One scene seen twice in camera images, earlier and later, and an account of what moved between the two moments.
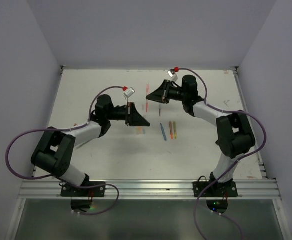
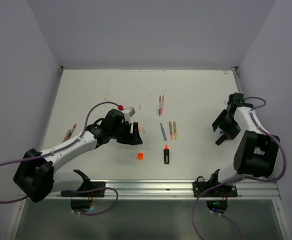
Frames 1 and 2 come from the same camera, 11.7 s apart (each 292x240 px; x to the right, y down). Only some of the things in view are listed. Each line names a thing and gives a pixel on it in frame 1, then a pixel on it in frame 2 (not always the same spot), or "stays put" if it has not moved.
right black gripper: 161,94 to 231,131
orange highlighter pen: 170,130 stays put
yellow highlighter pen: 174,130 stays put
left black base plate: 69,191 stays put
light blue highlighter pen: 163,132 stays put
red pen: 146,94 to 162,99
